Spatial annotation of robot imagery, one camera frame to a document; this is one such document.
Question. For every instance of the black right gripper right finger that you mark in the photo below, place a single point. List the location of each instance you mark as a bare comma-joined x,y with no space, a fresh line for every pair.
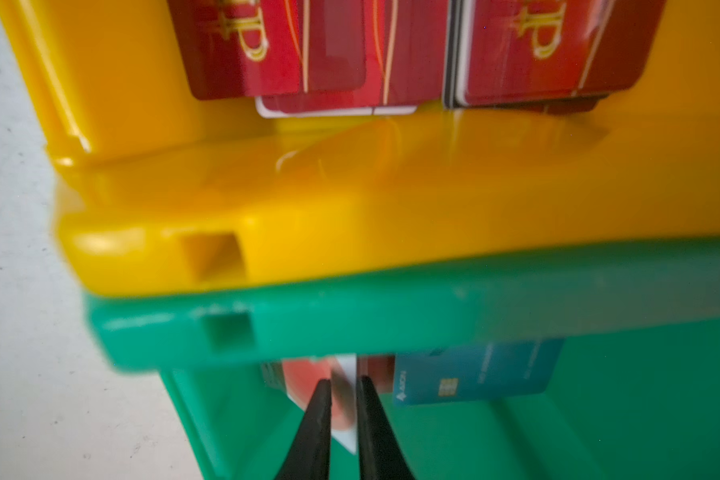
380,456

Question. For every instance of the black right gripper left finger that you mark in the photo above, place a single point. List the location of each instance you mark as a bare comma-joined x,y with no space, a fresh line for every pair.
309,455

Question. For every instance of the white card red circle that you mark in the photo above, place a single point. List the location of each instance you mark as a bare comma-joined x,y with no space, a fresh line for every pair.
301,378

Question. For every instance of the teal card in bin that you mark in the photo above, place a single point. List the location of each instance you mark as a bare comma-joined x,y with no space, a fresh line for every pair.
471,373

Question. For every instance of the red cards in yellow bin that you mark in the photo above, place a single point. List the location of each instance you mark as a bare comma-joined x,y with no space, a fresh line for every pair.
314,58

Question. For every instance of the red VIP card right stack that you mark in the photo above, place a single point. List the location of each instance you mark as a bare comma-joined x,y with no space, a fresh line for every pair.
555,57

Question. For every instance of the green plastic bin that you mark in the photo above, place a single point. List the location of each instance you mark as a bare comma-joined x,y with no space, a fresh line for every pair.
594,362

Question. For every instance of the yellow plastic bin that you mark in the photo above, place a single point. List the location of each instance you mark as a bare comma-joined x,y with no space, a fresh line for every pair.
159,193

